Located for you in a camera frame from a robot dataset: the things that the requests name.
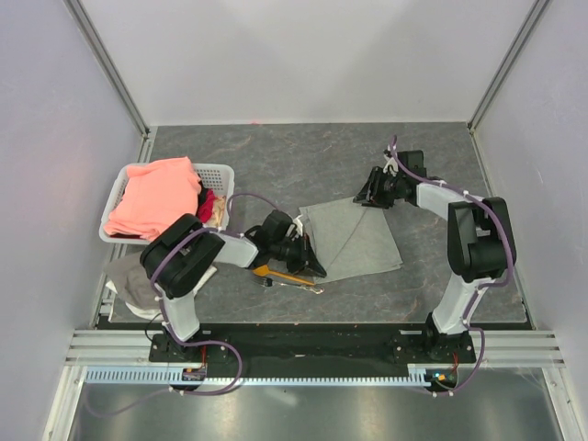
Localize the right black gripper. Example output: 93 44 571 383
352 166 405 209

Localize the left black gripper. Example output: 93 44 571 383
270 232 326 277

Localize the grey cloth napkin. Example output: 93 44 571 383
300 198 402 284

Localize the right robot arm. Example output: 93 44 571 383
354 145 516 362

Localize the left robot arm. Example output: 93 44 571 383
140 209 327 361

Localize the orange plastic spoon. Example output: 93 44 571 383
252 265 314 287

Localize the beige patterned cloth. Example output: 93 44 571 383
204 196 229 228

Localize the dark red cloth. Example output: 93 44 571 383
196 187 216 223

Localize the white plastic basket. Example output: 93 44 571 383
98 163 234 245

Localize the salmon pink folded cloth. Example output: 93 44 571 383
104 157 202 242

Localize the grey and white cloth pile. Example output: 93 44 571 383
103 254 218 322

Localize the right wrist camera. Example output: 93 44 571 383
383 146 399 176

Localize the clear-handled metal fork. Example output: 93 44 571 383
252 276 324 295

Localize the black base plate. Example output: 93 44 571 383
149 322 477 364

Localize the blue-grey cable duct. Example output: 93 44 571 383
85 365 456 388

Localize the right aluminium frame post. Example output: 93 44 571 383
467 0 551 134

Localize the aluminium frame post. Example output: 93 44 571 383
467 0 551 134
63 0 151 138

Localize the left aluminium frame post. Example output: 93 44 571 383
63 0 151 138

